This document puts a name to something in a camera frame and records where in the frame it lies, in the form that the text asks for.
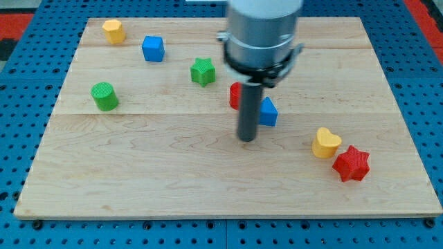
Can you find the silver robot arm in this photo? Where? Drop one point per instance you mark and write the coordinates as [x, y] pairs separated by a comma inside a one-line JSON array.
[[258, 40]]

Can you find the yellow heart block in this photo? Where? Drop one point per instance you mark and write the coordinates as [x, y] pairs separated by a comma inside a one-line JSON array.
[[325, 143]]

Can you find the red cylinder block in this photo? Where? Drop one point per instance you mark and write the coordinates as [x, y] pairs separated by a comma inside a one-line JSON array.
[[234, 95]]

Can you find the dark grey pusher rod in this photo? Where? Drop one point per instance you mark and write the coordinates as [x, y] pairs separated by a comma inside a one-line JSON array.
[[249, 111]]

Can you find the blue triangle block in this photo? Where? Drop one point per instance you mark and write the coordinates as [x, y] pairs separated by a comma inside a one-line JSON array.
[[268, 113]]

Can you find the green star block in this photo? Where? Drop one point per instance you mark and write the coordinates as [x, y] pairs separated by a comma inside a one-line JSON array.
[[203, 71]]

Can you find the wooden board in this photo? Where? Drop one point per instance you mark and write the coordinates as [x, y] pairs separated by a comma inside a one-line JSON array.
[[169, 150]]

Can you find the blue cube block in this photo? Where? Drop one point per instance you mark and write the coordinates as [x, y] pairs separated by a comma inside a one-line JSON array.
[[153, 49]]

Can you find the green cylinder block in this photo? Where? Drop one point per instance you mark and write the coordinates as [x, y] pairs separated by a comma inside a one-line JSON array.
[[104, 96]]

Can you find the red star block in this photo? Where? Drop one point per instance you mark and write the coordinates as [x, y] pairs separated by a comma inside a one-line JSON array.
[[352, 164]]

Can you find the yellow hexagon block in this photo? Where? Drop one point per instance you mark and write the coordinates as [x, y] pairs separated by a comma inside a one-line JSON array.
[[114, 31]]

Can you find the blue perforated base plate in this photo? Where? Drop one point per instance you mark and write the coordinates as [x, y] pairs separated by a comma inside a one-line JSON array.
[[407, 42]]

